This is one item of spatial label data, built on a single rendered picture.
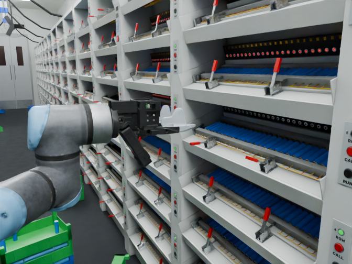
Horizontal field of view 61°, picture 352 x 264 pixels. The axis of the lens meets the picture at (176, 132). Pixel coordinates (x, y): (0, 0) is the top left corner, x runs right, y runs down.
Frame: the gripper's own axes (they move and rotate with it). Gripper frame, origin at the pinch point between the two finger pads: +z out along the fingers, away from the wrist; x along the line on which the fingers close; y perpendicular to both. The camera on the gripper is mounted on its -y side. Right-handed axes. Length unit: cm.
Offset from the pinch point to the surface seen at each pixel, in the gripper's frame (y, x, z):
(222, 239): -46, 13, 24
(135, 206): -69, 98, 22
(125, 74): 13, 100, 17
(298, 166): -8.2, -19.0, 21.6
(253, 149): -7.6, -3.6, 21.2
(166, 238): -69, 56, 23
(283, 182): -11.6, -19.2, 16.6
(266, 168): -9.9, -13.1, 17.2
